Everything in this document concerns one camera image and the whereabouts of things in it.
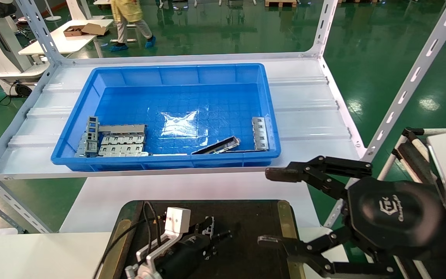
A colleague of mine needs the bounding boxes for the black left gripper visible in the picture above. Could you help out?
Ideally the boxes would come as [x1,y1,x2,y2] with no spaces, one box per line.
[155,217,232,279]

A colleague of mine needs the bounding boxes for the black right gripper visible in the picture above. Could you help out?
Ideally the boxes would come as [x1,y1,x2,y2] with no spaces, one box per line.
[257,155,446,278]

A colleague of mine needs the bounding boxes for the perforated grey metal channel part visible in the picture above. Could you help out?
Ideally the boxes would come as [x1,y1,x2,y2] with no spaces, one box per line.
[204,216,216,238]

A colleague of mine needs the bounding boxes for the black tray container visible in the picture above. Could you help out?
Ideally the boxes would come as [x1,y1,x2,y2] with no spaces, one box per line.
[95,199,305,279]

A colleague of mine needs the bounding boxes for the dark open metal channel part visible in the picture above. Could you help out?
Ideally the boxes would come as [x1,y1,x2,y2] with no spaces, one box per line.
[191,136,242,155]

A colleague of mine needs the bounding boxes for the upright grey metal channel part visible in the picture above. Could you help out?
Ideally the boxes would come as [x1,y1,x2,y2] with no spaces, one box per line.
[85,115,100,157]

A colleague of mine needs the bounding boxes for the half-hidden grey metal part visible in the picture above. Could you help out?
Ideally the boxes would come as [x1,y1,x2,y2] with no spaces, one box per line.
[75,133,88,157]

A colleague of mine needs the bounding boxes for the clear plastic film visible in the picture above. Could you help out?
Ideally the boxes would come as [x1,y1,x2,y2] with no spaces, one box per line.
[160,110,209,147]

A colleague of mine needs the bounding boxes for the blue plastic bin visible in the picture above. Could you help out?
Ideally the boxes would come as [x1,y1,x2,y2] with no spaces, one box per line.
[51,63,281,171]

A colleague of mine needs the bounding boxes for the wooden pallet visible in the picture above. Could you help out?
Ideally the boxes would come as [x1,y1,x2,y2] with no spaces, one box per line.
[265,0,298,8]

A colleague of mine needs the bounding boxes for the black round caster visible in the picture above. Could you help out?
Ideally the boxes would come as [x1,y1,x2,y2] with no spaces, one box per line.
[14,83,34,98]

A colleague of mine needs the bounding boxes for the open cardboard box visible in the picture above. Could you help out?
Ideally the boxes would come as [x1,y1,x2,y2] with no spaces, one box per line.
[63,23,108,38]

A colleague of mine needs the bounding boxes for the yellow cloth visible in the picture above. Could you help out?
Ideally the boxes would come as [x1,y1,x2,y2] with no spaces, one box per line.
[109,0,157,53]

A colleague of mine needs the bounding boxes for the light grey left wrist camera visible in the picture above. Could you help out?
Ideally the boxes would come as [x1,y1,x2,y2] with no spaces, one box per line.
[164,207,192,236]

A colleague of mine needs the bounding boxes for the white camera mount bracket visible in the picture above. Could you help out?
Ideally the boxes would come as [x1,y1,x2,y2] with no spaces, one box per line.
[135,229,182,272]

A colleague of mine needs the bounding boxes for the black camera cable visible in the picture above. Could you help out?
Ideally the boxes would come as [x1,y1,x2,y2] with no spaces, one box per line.
[142,201,163,253]
[93,217,166,279]

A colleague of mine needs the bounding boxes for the flat slotted metal bracket part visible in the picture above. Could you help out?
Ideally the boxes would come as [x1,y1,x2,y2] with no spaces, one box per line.
[251,117,270,152]

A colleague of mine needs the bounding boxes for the white tube frame black clamps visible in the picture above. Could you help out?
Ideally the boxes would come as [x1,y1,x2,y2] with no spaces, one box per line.
[391,127,440,187]

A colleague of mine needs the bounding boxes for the black floor cable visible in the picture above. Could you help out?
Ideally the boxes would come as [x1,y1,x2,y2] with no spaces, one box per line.
[0,79,19,106]

